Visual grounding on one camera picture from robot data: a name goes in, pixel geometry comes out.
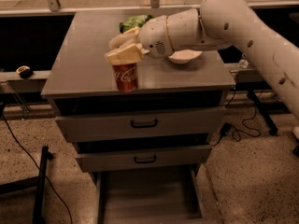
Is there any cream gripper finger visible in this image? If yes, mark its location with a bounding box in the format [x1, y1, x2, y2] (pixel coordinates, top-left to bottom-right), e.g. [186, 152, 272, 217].
[108, 27, 140, 49]
[105, 43, 150, 65]

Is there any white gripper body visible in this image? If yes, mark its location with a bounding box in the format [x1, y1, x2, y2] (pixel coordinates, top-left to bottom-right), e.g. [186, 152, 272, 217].
[139, 15, 174, 59]

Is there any red coke can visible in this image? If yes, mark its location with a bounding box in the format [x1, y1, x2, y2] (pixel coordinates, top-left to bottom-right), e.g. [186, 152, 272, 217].
[113, 63, 138, 92]

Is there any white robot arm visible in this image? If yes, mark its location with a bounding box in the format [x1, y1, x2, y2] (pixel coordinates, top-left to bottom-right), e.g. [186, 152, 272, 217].
[105, 0, 299, 118]

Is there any grey drawer cabinet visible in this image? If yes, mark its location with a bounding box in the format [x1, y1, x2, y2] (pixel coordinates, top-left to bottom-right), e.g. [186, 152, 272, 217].
[40, 8, 236, 173]

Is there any grey top drawer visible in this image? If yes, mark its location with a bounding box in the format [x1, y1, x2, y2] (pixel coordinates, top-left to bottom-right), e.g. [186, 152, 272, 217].
[56, 106, 225, 143]

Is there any grey drawer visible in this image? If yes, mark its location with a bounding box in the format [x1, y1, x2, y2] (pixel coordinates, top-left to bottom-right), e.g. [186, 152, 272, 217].
[56, 106, 225, 143]
[95, 165, 218, 224]
[76, 145, 211, 173]

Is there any grey middle drawer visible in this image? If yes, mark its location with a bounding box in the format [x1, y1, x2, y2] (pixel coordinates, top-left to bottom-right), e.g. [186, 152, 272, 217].
[76, 145, 211, 173]

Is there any grey bottom drawer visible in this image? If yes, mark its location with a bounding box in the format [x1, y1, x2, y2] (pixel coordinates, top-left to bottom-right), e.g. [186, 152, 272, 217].
[95, 165, 218, 224]

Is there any green chip bag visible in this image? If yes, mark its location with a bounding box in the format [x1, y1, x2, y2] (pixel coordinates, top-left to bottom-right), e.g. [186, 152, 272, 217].
[119, 14, 152, 34]

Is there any white bowl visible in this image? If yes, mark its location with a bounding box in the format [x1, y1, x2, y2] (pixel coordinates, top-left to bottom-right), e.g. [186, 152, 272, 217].
[168, 49, 202, 64]

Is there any clear water bottle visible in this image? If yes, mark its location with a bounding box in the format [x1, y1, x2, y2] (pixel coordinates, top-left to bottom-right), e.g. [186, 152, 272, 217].
[238, 54, 249, 69]

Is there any black stand leg right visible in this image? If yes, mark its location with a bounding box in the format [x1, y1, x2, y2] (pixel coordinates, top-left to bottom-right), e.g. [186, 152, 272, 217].
[247, 90, 278, 135]

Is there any black stand leg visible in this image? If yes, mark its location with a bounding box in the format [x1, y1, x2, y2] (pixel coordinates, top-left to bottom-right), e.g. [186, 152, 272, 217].
[0, 146, 53, 224]
[247, 90, 278, 135]

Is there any black stand leg left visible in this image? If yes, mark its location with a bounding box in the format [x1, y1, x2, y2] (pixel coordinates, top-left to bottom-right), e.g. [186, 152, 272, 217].
[0, 146, 53, 224]

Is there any red white shoe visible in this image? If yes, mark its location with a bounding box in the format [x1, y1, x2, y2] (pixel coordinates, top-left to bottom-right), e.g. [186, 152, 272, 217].
[292, 126, 299, 140]

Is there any black power adapter cable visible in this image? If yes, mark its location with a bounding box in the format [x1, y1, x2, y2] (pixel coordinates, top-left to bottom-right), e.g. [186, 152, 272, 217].
[210, 87, 263, 147]

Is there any black floor cable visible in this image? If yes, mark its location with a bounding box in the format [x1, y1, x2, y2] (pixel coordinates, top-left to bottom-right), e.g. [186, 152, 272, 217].
[0, 112, 74, 224]

